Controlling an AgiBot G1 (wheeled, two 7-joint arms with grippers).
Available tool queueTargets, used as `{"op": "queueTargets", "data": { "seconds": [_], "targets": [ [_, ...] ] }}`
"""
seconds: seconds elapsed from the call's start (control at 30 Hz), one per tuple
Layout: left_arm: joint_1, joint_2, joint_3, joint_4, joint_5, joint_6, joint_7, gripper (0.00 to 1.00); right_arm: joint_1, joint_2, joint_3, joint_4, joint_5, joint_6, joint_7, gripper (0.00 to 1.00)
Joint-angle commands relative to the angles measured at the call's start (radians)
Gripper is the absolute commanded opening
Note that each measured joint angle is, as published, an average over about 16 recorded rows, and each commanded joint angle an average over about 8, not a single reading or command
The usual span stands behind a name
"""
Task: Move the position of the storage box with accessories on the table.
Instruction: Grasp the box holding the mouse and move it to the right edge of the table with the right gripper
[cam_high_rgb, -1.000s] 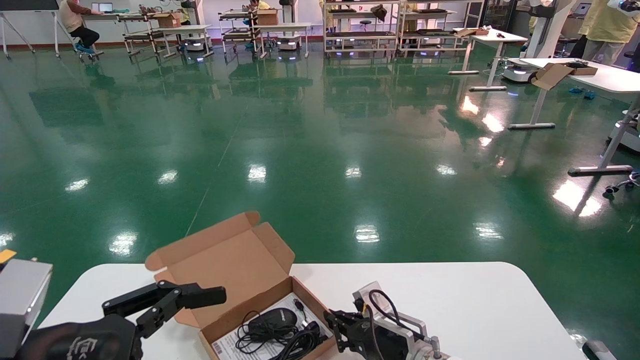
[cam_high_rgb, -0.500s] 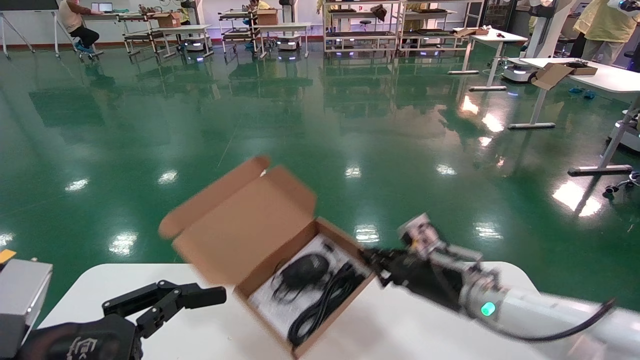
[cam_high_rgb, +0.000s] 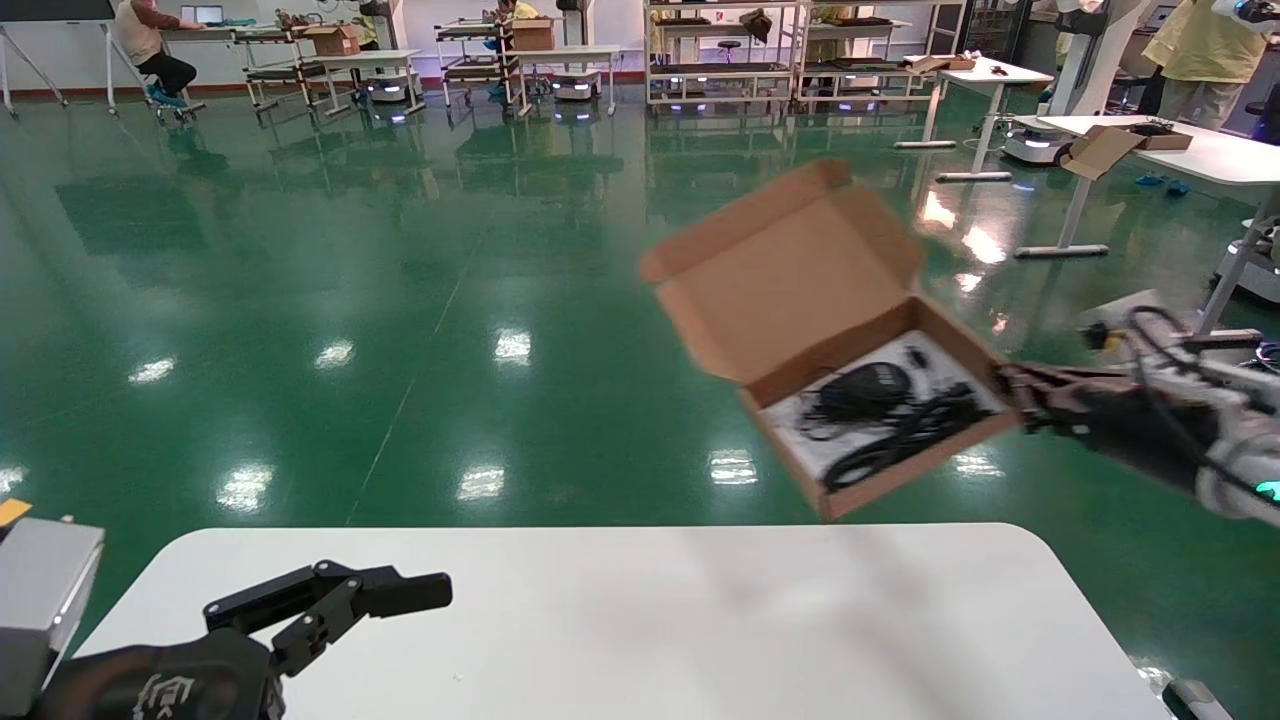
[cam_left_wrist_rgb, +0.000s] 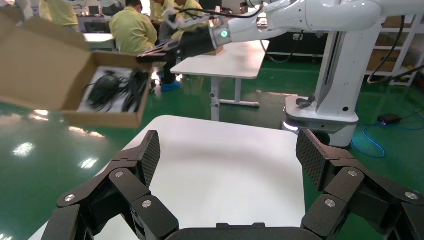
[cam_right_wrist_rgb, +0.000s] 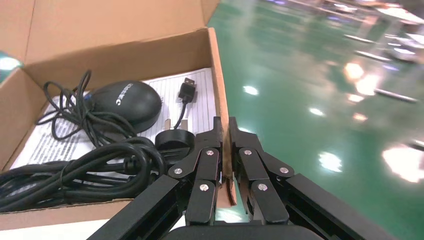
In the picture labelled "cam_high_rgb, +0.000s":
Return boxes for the black covered right gripper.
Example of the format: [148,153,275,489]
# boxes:
[997,362,1226,493]

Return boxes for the black covered left gripper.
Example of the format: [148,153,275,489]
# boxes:
[40,560,454,720]

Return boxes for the brown cardboard storage box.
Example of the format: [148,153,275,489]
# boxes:
[640,158,1023,524]

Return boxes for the open flat cardboard box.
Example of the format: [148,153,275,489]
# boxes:
[1062,121,1197,182]

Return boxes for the white printed paper manual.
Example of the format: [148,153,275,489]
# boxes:
[762,330,1004,483]

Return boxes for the white table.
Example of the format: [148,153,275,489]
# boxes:
[308,50,429,121]
[516,45,624,118]
[895,57,1058,184]

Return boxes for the small white grey device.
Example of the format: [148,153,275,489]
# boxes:
[1163,678,1233,720]

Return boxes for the tall white wheeled robot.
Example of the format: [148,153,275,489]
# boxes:
[1003,0,1151,167]

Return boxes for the white metal shelf rack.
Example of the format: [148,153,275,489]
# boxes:
[645,0,803,113]
[796,0,969,109]

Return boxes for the person yellow coat beige trousers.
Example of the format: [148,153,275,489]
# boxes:
[1142,0,1276,132]

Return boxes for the black round stool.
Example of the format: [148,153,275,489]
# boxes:
[148,85,208,125]

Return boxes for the metal trolley rack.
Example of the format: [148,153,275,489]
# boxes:
[235,22,336,123]
[436,16,523,113]

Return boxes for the long white desk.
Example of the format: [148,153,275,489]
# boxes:
[160,24,271,111]

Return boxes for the person in beige top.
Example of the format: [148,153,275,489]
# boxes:
[115,0,199,108]

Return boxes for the black screen on stand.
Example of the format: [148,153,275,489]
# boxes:
[0,0,123,119]

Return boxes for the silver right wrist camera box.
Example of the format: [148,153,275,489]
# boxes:
[1078,290,1201,353]

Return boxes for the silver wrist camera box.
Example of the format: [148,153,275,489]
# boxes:
[1078,290,1201,353]
[0,517,106,691]

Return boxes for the black coiled cable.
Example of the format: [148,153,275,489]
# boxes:
[822,383,993,493]

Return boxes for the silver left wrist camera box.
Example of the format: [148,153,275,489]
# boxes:
[0,517,106,691]

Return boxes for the metal stand frame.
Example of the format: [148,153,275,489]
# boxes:
[1013,114,1280,353]

